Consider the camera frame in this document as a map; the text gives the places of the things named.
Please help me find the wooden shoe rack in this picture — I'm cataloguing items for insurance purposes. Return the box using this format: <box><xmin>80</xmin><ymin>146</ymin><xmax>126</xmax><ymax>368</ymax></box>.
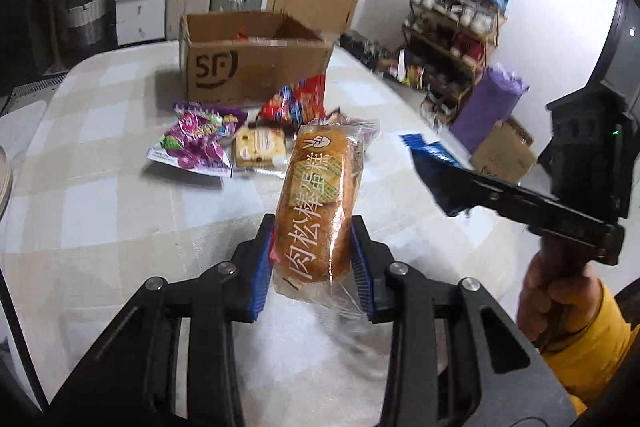
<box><xmin>402</xmin><ymin>0</ymin><xmax>508</xmax><ymax>130</ymax></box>

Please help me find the beige cracker packet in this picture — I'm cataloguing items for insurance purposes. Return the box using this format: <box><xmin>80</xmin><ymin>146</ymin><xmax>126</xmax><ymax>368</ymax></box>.
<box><xmin>232</xmin><ymin>123</ymin><xmax>292</xmax><ymax>171</ymax></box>

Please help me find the black white sneakers pile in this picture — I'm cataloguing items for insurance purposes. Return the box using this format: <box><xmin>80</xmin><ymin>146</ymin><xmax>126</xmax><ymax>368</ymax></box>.
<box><xmin>340</xmin><ymin>34</ymin><xmax>401</xmax><ymax>75</ymax></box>

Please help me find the brown cardboard box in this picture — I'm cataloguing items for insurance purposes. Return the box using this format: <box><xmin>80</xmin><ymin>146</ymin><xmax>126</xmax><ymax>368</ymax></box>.
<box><xmin>180</xmin><ymin>11</ymin><xmax>334</xmax><ymax>108</ymax></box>

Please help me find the purple snack packet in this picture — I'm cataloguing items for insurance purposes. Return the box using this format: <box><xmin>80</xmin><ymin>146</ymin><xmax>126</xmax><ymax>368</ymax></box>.
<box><xmin>146</xmin><ymin>102</ymin><xmax>249</xmax><ymax>176</ymax></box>

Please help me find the woven laundry basket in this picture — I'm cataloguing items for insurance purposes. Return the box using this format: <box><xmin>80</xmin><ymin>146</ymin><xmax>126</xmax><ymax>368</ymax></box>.
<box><xmin>65</xmin><ymin>0</ymin><xmax>108</xmax><ymax>45</ymax></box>

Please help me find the small cardboard carton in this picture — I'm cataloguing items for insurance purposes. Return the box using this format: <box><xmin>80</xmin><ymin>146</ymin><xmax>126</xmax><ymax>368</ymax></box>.
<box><xmin>470</xmin><ymin>118</ymin><xmax>540</xmax><ymax>184</ymax></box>

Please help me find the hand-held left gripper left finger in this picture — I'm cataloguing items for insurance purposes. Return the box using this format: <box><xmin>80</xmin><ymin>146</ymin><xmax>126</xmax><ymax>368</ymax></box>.
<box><xmin>47</xmin><ymin>213</ymin><xmax>276</xmax><ymax>427</ymax></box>

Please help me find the person's right hand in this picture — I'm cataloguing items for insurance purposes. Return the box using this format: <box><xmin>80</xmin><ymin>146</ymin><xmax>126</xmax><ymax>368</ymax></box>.
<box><xmin>517</xmin><ymin>249</ymin><xmax>606</xmax><ymax>353</ymax></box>

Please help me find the shoe rack with shoes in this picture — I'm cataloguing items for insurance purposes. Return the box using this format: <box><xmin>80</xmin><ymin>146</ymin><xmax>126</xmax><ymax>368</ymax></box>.
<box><xmin>410</xmin><ymin>0</ymin><xmax>510</xmax><ymax>118</ymax></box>

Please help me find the red blue snack packet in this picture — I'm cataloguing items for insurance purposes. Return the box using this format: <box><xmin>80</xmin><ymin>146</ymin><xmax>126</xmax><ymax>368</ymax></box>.
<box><xmin>259</xmin><ymin>74</ymin><xmax>327</xmax><ymax>128</ymax></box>

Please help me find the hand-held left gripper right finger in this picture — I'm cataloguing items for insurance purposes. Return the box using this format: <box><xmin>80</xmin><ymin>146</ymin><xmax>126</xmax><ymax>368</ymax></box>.
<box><xmin>350</xmin><ymin>214</ymin><xmax>576</xmax><ymax>427</ymax></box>

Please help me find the orange cake packet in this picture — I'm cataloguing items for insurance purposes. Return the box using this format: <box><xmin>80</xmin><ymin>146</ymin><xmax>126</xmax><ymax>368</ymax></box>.
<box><xmin>272</xmin><ymin>119</ymin><xmax>381</xmax><ymax>320</ymax></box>

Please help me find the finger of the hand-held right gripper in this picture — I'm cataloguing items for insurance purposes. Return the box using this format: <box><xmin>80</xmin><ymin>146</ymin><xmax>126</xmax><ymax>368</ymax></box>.
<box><xmin>400</xmin><ymin>133</ymin><xmax>463</xmax><ymax>170</ymax></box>
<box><xmin>411</xmin><ymin>149</ymin><xmax>561</xmax><ymax>220</ymax></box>

